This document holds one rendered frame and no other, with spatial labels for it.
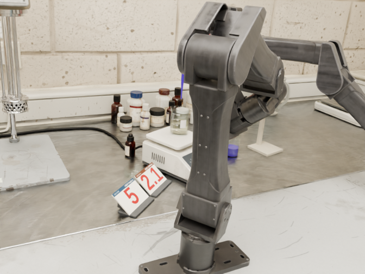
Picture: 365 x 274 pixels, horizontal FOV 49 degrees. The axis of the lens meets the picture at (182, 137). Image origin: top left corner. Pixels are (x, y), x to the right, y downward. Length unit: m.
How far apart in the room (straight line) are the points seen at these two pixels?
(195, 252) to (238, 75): 0.31
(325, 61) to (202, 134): 0.51
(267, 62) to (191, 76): 0.21
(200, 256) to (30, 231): 0.35
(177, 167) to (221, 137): 0.42
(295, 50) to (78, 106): 0.74
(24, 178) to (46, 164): 0.09
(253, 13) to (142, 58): 0.93
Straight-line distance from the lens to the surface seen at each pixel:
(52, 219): 0.89
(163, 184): 1.01
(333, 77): 1.04
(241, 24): 0.59
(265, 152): 1.25
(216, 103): 0.58
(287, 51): 1.09
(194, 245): 0.70
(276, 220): 0.93
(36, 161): 1.12
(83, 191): 0.98
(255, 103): 0.83
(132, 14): 1.46
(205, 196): 0.66
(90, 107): 1.43
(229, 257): 0.78
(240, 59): 0.56
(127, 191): 0.92
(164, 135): 1.08
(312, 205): 1.03
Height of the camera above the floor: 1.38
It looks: 22 degrees down
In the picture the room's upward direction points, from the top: 5 degrees clockwise
